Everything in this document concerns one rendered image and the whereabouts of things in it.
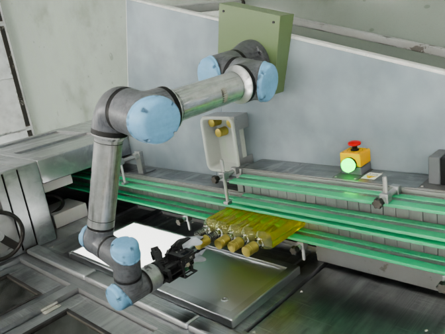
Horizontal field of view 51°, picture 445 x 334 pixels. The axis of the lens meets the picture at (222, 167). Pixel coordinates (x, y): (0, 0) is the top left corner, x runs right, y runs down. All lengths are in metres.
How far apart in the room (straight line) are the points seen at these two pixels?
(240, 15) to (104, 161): 0.71
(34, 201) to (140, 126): 1.18
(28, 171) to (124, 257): 1.02
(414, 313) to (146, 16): 1.53
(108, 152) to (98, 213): 0.17
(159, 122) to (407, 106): 0.74
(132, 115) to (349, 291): 0.84
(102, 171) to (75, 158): 1.01
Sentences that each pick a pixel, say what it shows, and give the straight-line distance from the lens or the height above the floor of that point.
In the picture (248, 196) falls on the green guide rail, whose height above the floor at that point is 0.91.
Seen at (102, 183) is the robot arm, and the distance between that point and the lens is 1.27.
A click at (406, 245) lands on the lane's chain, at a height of 0.88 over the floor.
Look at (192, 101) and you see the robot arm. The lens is 1.20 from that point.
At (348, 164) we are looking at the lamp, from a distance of 1.48.
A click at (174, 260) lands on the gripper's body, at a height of 1.33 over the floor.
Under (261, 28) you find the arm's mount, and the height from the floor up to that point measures 0.82.
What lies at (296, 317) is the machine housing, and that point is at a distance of 1.40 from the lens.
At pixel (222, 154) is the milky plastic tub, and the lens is 1.91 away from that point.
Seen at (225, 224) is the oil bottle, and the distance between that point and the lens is 1.56.
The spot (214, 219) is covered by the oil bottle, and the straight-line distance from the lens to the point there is 1.62.
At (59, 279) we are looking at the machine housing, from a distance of 1.90.
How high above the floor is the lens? 2.08
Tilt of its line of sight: 43 degrees down
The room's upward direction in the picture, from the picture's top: 114 degrees counter-clockwise
